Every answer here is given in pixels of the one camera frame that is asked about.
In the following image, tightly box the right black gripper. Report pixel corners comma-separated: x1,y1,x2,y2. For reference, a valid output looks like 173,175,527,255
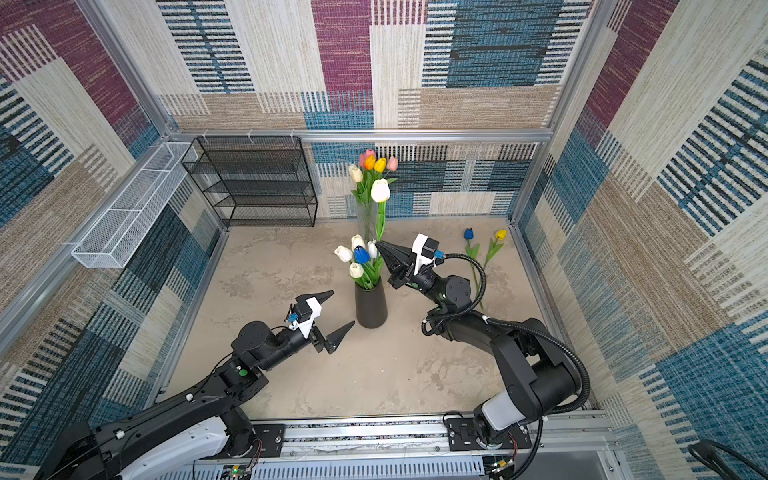
376,240,444,307

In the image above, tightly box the dark cylindrical vase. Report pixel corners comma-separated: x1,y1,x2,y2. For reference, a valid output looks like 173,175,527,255
355,281,388,329

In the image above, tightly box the clear glass vase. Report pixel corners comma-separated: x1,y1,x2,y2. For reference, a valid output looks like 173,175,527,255
356,202,378,242

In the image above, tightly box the blue tulip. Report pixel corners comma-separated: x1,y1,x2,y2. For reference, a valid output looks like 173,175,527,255
353,245,380,289
463,228,481,293

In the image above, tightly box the cream yellow-tinged tulip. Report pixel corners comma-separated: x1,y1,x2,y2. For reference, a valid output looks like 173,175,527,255
371,179,391,241

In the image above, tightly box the yellow tulip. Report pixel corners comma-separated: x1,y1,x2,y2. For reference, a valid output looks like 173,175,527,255
483,229,508,268

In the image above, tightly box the tulip bunch yellow orange pink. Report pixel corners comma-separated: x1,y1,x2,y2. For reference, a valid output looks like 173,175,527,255
360,156,398,203

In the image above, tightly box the pink tulip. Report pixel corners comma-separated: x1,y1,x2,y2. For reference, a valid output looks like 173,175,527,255
359,149,377,170

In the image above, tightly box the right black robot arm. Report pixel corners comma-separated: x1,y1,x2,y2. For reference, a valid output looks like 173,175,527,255
377,234,591,449

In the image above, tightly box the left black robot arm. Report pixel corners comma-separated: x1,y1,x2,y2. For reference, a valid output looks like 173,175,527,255
35,290,353,479

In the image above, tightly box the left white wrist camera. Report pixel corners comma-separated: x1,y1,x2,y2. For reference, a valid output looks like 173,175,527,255
285,294,322,339

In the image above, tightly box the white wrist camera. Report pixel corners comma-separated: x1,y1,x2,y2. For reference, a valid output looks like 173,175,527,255
285,294,322,339
412,233,445,274

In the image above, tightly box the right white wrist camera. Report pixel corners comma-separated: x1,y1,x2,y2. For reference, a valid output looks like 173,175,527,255
412,233,445,274

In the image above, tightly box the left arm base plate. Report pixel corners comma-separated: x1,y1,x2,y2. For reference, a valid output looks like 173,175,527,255
222,423,287,460

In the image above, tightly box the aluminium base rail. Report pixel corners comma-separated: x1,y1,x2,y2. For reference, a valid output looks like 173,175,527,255
107,410,613,480

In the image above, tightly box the aluminium frame crossbar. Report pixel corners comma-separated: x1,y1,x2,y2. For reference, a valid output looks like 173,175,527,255
169,129,553,143

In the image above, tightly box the black wire shelf rack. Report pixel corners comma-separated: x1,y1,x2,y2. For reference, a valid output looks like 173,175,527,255
181,136,318,227

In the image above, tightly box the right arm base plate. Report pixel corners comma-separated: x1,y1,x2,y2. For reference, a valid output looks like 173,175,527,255
442,412,532,451

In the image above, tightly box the white wire mesh basket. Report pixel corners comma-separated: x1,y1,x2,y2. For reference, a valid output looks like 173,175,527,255
71,142,190,269

